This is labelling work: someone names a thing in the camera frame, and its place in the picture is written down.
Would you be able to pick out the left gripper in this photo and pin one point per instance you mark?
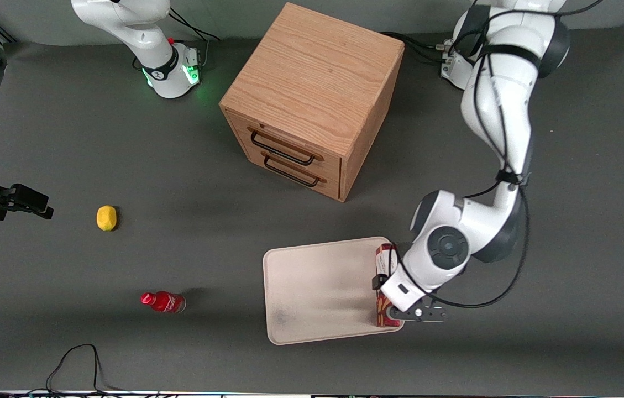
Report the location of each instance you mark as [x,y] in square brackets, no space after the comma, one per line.
[376,282]

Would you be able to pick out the red cookie box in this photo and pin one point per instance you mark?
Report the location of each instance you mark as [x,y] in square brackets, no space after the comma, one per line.
[382,260]

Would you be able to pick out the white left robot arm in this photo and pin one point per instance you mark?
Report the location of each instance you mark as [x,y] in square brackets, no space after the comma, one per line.
[488,221]

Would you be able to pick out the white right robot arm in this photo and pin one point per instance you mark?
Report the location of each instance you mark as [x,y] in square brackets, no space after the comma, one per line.
[124,16]

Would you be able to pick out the beige plastic tray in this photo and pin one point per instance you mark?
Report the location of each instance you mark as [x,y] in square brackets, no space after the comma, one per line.
[323,290]

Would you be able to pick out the yellow lemon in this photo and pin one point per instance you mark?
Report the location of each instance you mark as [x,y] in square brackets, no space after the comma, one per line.
[106,218]

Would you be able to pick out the red soda bottle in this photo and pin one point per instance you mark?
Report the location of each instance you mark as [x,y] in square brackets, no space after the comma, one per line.
[165,302]

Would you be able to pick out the wooden two-drawer cabinet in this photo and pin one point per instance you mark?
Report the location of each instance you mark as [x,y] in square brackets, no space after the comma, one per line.
[312,83]

